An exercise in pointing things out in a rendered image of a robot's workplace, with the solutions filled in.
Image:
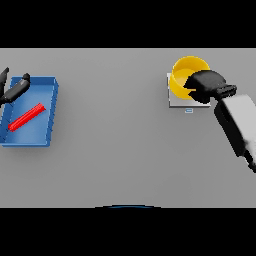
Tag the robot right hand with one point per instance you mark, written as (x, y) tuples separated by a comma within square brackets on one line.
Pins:
[(207, 85)]

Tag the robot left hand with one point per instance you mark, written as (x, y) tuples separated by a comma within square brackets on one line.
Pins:
[(15, 90)]

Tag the yellow bowl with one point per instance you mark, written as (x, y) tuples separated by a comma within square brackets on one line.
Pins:
[(181, 76)]

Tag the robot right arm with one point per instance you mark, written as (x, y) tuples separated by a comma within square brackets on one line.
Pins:
[(238, 123)]

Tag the red beaker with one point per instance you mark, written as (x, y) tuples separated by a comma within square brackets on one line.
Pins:
[(26, 117)]

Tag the pale square scale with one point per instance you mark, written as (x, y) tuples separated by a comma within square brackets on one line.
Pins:
[(176, 101)]

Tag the blue tray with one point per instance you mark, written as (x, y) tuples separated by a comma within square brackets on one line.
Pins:
[(30, 113)]

